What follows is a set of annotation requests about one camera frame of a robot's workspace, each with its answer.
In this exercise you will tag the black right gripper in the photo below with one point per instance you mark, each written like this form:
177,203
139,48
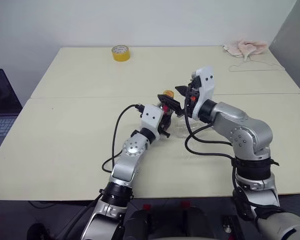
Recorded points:
192,90

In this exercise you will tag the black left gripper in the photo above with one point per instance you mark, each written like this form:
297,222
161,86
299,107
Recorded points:
165,131

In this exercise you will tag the dark drink bottle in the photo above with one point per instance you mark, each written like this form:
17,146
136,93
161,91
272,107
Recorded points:
168,93

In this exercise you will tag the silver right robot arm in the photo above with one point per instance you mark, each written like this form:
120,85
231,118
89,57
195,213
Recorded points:
250,135

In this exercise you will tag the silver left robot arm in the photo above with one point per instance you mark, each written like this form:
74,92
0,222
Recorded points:
126,170

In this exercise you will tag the yellow tape roll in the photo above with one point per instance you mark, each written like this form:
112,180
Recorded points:
121,53

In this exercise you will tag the pink crumpled cloth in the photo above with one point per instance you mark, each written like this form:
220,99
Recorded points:
245,47

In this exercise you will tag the grey laptop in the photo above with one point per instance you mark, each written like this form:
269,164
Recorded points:
2,100

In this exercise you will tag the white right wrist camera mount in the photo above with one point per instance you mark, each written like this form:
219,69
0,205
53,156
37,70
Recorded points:
206,85

